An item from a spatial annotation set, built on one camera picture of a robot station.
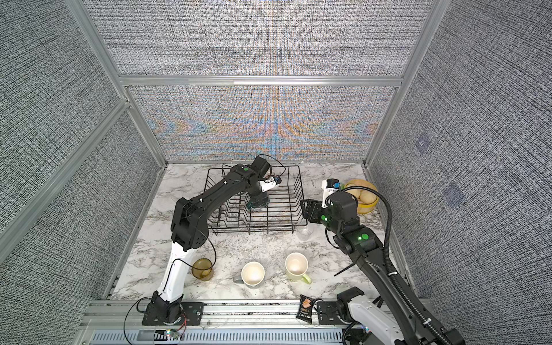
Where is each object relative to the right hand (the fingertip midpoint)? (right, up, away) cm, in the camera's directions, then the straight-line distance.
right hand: (308, 197), depth 73 cm
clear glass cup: (+2, -16, +20) cm, 26 cm away
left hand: (-17, +1, +23) cm, 28 cm away
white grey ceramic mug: (-20, -29, +7) cm, 36 cm away
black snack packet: (-1, -38, 0) cm, 38 cm away
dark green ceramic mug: (-22, -5, +21) cm, 31 cm away
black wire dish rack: (-6, -7, +28) cm, 29 cm away
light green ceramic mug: (-3, -27, +11) cm, 29 cm away
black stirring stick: (+16, -29, +11) cm, 34 cm away
